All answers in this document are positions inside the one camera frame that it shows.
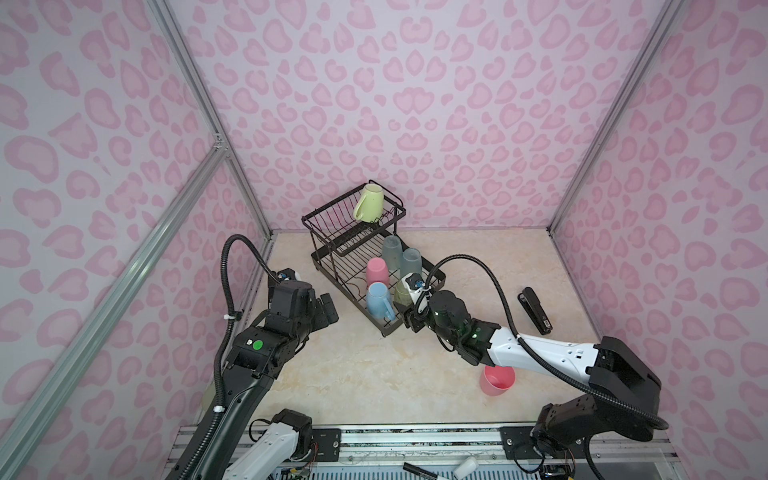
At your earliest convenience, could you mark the teal frosted tumbler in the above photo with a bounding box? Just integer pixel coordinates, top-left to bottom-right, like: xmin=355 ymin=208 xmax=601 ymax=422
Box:
xmin=400 ymin=248 xmax=423 ymax=278
xmin=381 ymin=234 xmax=403 ymax=272

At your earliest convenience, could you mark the green transparent cup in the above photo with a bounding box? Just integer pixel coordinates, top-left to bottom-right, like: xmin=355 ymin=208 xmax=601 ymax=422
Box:
xmin=393 ymin=280 xmax=413 ymax=307

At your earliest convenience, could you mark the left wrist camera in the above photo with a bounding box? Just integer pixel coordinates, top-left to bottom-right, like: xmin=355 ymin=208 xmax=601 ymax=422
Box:
xmin=276 ymin=268 xmax=301 ymax=283

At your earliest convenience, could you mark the blue mug white inside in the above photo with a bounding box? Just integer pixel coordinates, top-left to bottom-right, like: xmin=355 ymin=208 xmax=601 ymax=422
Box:
xmin=366 ymin=282 xmax=396 ymax=322

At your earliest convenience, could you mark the white small bottle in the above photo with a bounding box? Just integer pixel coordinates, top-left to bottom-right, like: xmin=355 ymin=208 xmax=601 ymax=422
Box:
xmin=452 ymin=456 xmax=479 ymax=480

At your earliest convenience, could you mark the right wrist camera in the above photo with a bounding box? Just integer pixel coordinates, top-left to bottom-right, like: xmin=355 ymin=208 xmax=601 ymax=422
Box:
xmin=402 ymin=273 xmax=428 ymax=307

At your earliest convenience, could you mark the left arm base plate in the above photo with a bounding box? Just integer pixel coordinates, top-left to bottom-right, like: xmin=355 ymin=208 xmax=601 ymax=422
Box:
xmin=295 ymin=428 xmax=342 ymax=463

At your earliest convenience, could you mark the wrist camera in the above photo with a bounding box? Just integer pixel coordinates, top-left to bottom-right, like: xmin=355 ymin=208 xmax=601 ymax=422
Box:
xmin=276 ymin=268 xmax=301 ymax=283
xmin=402 ymin=273 xmax=428 ymax=307

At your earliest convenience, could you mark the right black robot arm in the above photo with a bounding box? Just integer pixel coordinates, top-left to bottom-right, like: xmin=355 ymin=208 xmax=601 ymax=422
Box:
xmin=398 ymin=255 xmax=669 ymax=454

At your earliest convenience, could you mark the light green mug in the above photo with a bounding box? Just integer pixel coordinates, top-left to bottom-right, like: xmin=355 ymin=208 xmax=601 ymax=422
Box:
xmin=353 ymin=183 xmax=384 ymax=223

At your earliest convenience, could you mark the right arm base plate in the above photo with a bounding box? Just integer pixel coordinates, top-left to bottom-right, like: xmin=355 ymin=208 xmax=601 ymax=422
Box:
xmin=499 ymin=425 xmax=585 ymax=462

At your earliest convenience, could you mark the pink cup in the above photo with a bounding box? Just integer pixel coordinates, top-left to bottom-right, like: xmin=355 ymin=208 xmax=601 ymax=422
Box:
xmin=479 ymin=366 xmax=516 ymax=397
xmin=366 ymin=257 xmax=390 ymax=286

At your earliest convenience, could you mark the black marker pen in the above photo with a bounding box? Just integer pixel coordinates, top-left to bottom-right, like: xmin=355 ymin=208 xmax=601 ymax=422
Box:
xmin=403 ymin=462 xmax=441 ymax=480

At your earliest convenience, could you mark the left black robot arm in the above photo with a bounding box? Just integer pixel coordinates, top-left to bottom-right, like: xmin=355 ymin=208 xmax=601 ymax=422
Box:
xmin=168 ymin=234 xmax=339 ymax=479

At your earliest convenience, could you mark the black wire dish rack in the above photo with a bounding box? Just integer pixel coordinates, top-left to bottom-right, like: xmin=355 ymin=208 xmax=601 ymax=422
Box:
xmin=301 ymin=178 xmax=448 ymax=337

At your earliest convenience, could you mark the black stapler right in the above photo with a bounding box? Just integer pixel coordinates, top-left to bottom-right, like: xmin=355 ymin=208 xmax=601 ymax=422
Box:
xmin=517 ymin=287 xmax=553 ymax=335

